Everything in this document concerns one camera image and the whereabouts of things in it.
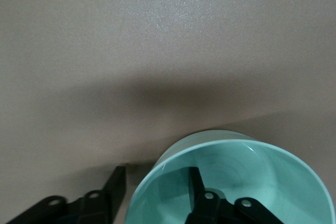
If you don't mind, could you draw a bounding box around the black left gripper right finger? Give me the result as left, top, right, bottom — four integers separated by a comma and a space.
185, 166, 286, 224

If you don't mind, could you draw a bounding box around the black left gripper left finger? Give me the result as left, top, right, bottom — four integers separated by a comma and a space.
5, 165, 127, 224

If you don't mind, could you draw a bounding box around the light green bowl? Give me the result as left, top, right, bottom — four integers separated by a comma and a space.
125, 129, 331, 224

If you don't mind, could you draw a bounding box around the brown table cover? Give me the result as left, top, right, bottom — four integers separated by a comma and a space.
0, 0, 336, 224

